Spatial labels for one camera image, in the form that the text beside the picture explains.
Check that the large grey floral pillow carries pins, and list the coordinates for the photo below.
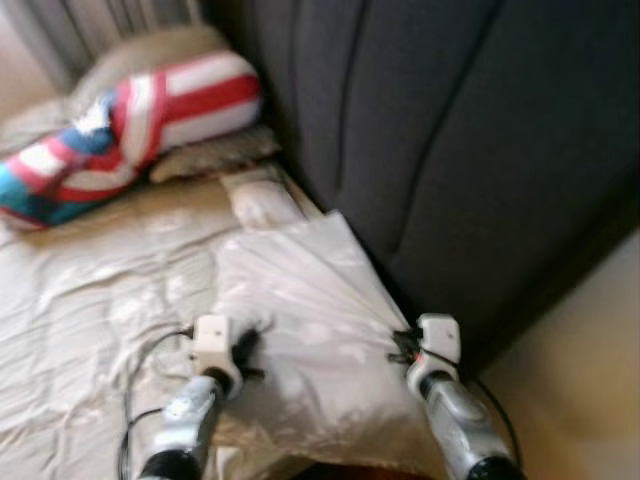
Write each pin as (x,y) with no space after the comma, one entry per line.
(310,330)

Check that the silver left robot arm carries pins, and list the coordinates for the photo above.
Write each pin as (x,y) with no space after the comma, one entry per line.
(185,425)

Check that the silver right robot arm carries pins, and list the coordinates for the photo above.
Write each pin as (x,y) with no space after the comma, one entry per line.
(460,425)

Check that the dark upholstered headboard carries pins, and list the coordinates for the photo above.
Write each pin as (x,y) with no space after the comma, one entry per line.
(450,150)

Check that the flat grey pillow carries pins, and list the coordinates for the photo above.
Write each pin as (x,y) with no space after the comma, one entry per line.
(215,152)

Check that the stars and stripes bolster pillow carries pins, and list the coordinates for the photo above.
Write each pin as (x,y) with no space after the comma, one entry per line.
(200,100)

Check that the grey curtain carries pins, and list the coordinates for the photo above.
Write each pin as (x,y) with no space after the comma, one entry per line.
(90,20)

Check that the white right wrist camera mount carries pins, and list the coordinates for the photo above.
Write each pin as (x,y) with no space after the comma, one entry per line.
(438,338)

